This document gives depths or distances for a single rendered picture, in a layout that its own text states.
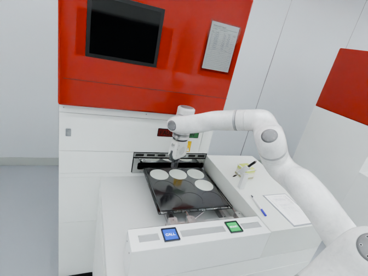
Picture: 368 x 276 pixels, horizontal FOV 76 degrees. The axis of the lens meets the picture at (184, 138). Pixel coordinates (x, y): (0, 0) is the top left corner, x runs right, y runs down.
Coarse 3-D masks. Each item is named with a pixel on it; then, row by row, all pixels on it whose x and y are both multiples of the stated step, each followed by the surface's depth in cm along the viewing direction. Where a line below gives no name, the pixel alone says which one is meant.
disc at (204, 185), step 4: (200, 180) 130; (204, 180) 131; (196, 184) 126; (200, 184) 127; (204, 184) 128; (208, 184) 128; (200, 188) 123; (204, 188) 124; (208, 188) 124; (212, 188) 125
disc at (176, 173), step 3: (171, 171) 133; (174, 171) 133; (177, 171) 134; (180, 171) 135; (183, 171) 135; (171, 174) 130; (174, 174) 131; (177, 174) 131; (180, 174) 132; (183, 174) 133; (186, 174) 133; (174, 177) 128; (177, 177) 128; (180, 177) 129; (183, 177) 129
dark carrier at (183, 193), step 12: (156, 168) 132; (168, 168) 135; (180, 168) 138; (192, 168) 141; (156, 180) 122; (168, 180) 124; (180, 180) 126; (192, 180) 129; (156, 192) 112; (168, 192) 114; (180, 192) 116; (192, 192) 118; (204, 192) 121; (216, 192) 123; (168, 204) 106; (180, 204) 108; (192, 204) 110; (204, 204) 111; (216, 204) 113
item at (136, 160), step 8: (136, 160) 130; (144, 160) 132; (152, 160) 134; (160, 160) 135; (168, 160) 137; (184, 160) 141; (192, 160) 143; (200, 160) 145; (136, 168) 132; (200, 168) 149
